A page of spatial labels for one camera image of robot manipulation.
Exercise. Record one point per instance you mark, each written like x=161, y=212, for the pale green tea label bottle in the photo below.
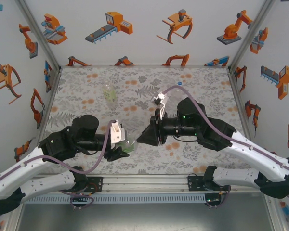
x=109, y=93

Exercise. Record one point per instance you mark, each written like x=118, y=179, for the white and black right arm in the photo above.
x=255, y=154

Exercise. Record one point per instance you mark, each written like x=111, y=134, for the bright green label plastic bottle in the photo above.
x=128, y=146

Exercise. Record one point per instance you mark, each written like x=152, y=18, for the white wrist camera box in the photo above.
x=160, y=99
x=116, y=132

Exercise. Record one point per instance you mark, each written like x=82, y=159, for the aluminium frame post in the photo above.
x=253, y=36
x=38, y=36
x=277, y=214

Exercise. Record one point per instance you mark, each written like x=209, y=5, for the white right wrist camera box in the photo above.
x=160, y=99

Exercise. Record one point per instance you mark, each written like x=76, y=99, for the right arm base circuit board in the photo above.
x=213, y=199

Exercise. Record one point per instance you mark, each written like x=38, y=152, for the aluminium side rail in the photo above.
x=242, y=106
x=48, y=113

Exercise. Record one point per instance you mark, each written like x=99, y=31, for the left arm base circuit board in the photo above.
x=80, y=193

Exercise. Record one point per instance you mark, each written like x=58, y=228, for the floral patterned table cover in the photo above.
x=183, y=166

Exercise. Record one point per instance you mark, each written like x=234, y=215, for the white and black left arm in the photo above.
x=50, y=185

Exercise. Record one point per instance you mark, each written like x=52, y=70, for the aluminium front rail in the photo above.
x=144, y=183

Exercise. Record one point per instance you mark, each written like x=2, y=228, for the blue bottle cap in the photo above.
x=179, y=83

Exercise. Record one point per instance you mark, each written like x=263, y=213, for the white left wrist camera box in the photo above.
x=116, y=132

